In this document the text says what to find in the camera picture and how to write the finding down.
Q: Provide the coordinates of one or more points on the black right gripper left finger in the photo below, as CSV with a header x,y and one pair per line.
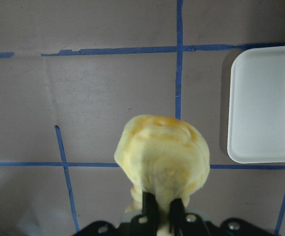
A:
x,y
150,214

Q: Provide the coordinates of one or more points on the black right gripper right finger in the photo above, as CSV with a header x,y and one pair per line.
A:
x,y
176,211

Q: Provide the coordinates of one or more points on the yellow bread roll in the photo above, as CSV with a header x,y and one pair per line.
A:
x,y
165,157

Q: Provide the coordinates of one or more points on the white rectangular tray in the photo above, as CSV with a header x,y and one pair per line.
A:
x,y
256,115

